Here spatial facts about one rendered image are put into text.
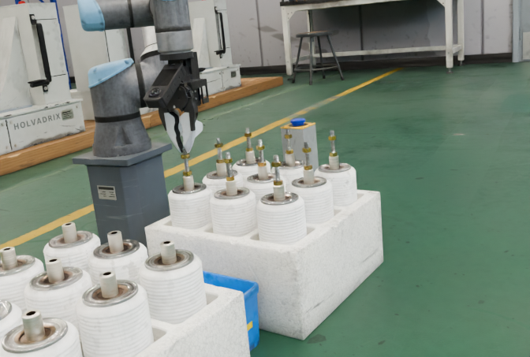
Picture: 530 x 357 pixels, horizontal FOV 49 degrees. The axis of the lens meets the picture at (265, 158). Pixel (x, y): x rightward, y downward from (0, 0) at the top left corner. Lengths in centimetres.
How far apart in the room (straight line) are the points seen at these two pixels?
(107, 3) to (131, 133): 35
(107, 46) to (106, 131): 224
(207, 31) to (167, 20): 359
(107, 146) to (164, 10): 43
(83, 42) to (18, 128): 91
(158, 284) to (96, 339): 12
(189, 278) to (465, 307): 61
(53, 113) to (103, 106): 181
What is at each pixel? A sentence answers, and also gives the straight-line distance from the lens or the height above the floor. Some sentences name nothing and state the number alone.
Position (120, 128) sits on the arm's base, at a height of 37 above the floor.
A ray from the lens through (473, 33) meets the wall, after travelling 605.
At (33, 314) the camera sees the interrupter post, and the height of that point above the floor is 28.
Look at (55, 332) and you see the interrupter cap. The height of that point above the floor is 25.
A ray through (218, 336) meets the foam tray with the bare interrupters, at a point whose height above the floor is 14.
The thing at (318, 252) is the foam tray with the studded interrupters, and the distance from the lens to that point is 114.
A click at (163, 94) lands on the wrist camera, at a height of 47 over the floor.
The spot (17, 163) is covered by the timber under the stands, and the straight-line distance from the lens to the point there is 305.
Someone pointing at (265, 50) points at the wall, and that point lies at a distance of 674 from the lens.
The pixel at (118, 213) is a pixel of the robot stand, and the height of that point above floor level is 16.
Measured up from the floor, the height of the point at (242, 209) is 23.
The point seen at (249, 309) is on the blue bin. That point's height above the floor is 8.
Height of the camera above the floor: 59
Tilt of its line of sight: 13 degrees down
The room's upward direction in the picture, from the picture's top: 5 degrees counter-clockwise
